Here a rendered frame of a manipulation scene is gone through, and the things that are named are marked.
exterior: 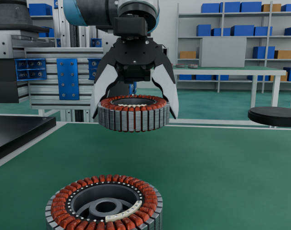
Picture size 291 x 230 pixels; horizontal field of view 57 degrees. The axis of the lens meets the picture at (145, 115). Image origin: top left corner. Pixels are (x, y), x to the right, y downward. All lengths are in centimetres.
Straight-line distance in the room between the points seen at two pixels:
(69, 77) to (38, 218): 92
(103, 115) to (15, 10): 98
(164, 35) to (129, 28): 662
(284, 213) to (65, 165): 31
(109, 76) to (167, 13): 663
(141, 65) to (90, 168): 18
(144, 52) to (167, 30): 656
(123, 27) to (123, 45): 8
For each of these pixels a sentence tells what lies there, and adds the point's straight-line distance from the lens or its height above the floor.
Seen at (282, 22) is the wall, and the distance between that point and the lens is 744.
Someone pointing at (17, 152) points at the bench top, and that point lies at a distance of 54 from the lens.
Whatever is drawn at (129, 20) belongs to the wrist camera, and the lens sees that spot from 39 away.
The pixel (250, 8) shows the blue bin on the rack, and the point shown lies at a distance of 669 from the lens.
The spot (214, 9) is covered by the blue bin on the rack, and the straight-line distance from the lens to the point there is 655.
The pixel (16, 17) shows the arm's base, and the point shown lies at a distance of 131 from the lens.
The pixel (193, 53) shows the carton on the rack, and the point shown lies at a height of 90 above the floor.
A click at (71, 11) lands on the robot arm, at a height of 102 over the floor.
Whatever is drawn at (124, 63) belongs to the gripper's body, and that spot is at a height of 91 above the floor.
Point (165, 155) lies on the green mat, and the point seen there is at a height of 75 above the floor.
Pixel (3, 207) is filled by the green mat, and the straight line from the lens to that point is 36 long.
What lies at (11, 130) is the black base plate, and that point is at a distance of 61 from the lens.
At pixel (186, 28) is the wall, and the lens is 701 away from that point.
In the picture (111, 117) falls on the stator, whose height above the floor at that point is 84.
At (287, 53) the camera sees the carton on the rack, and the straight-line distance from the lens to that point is 690.
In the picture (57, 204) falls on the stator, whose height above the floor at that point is 79.
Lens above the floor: 92
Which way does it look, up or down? 13 degrees down
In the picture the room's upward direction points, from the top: straight up
